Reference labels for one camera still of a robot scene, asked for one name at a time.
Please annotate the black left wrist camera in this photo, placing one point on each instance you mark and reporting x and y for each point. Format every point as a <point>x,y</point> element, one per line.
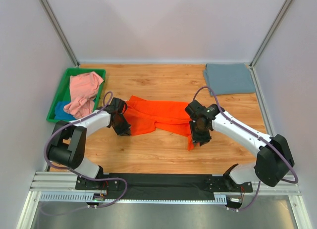
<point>116,106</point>

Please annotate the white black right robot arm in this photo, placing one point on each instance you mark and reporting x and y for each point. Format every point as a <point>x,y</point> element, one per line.
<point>273,156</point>

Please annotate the green plastic bin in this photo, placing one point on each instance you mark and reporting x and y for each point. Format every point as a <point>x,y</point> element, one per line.
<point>63,91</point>

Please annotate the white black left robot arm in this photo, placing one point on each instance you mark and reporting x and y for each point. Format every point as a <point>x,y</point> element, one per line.
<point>66,146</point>

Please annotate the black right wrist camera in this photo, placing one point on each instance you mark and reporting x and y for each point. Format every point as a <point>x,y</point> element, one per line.
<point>195,111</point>

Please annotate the pink t shirt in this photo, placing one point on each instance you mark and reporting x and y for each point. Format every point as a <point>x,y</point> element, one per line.
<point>83,90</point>

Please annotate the black base plate strip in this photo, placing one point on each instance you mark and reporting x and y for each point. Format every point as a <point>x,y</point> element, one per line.
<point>139,194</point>

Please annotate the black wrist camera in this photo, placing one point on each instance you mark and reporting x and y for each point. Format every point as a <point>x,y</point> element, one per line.
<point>195,111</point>
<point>116,106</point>

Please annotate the folded grey blue t shirt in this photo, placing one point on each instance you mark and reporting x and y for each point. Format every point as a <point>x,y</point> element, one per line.
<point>227,79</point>

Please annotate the aluminium corner post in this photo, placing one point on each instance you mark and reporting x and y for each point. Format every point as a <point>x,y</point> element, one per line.
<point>272,30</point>
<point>58,29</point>

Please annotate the aluminium frame rail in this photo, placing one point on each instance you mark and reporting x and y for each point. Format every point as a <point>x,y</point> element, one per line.
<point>67,181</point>

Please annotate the orange t shirt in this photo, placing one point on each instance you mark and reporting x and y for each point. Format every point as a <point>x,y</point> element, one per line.
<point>146,116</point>

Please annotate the right aluminium corner post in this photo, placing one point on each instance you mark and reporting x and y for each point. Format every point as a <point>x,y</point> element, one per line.
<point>272,30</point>

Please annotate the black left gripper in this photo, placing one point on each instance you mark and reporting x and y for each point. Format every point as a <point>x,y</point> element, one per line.
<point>121,125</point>

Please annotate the blue cloth in bin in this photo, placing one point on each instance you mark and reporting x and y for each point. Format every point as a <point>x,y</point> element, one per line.
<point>59,112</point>

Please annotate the left aluminium corner post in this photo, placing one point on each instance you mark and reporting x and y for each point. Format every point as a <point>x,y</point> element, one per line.
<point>58,29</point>

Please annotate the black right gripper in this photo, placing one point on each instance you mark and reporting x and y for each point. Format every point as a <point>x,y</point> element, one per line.
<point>199,135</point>

